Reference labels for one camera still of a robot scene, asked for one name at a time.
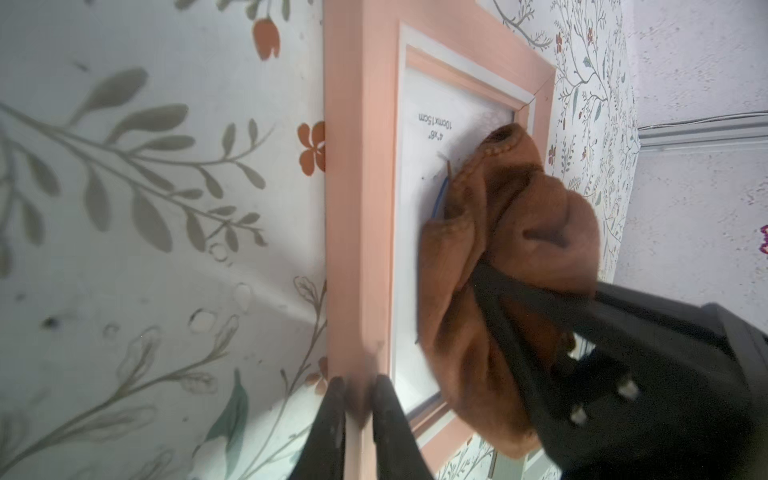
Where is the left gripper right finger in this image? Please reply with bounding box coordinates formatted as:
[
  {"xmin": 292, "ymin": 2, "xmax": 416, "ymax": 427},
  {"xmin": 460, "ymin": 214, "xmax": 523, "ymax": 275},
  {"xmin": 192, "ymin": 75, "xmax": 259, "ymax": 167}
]
[{"xmin": 371, "ymin": 374, "xmax": 434, "ymax": 480}]

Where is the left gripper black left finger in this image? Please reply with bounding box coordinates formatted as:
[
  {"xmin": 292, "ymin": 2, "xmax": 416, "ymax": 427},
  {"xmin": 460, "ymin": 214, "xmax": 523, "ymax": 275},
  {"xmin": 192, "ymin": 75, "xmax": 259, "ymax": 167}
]
[{"xmin": 288, "ymin": 377, "xmax": 346, "ymax": 480}]

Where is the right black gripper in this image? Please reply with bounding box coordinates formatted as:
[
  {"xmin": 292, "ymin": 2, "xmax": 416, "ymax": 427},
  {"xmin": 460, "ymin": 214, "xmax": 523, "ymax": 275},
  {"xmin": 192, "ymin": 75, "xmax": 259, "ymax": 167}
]
[{"xmin": 471, "ymin": 262, "xmax": 767, "ymax": 479}]

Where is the brown cloth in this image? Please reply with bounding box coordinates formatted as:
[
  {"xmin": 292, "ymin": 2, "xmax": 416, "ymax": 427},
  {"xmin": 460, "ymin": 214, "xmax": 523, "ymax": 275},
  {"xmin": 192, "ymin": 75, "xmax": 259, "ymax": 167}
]
[{"xmin": 418, "ymin": 124, "xmax": 600, "ymax": 458}]

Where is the pink picture frame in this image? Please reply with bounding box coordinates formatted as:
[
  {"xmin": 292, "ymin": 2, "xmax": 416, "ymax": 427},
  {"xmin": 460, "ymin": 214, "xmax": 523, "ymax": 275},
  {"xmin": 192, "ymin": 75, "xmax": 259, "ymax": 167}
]
[{"xmin": 323, "ymin": 1, "xmax": 555, "ymax": 479}]

